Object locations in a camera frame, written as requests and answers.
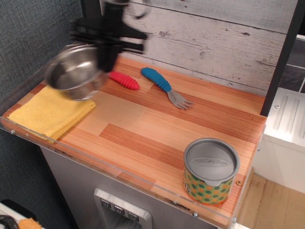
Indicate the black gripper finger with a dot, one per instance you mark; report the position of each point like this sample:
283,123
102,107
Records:
106,56

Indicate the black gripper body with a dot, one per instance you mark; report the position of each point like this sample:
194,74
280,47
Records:
109,29

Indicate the stainless steel pot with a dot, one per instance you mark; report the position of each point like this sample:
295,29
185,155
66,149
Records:
75,73

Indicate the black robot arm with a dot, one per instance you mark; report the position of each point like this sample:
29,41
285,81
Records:
116,3

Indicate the green orange dotted can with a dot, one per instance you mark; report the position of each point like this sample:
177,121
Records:
210,166

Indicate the yellow folded cloth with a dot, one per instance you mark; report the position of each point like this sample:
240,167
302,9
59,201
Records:
49,114

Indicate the clear acrylic edge guard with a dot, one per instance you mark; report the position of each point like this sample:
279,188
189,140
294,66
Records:
147,153

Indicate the grey toy fridge cabinet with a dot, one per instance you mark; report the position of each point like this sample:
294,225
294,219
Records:
98,201

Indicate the black orange object corner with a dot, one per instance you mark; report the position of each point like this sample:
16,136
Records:
15,216

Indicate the white toy sink unit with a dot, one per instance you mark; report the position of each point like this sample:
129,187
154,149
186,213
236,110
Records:
280,156

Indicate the dark vertical post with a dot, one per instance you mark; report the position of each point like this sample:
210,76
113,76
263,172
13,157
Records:
284,56
91,8

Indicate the red handled spoon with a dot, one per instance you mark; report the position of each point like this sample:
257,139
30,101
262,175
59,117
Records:
124,80

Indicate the blue handled fork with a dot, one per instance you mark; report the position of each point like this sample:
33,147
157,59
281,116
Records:
175,98

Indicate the dark right vertical post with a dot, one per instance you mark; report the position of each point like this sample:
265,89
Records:
284,56

